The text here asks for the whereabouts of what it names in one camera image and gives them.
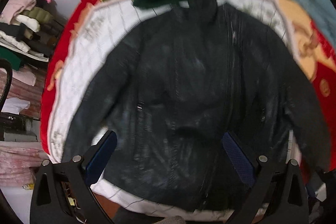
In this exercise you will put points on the black jacket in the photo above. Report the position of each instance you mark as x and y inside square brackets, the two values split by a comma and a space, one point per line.
[172, 88]

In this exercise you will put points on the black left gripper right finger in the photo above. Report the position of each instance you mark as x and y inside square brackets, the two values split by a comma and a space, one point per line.
[288, 200]

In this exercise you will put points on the black chair armrest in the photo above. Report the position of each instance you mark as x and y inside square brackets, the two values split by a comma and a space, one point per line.
[9, 76]

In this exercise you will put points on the pink folded blanket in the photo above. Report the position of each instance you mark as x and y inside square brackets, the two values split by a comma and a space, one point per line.
[18, 165]

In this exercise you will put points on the pile of folded clothes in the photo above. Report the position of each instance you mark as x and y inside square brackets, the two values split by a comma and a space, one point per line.
[30, 31]

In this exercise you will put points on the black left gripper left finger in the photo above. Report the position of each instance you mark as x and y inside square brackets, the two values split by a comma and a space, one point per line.
[62, 192]

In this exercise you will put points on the red floral blanket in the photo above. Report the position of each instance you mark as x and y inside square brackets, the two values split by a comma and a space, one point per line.
[316, 57]

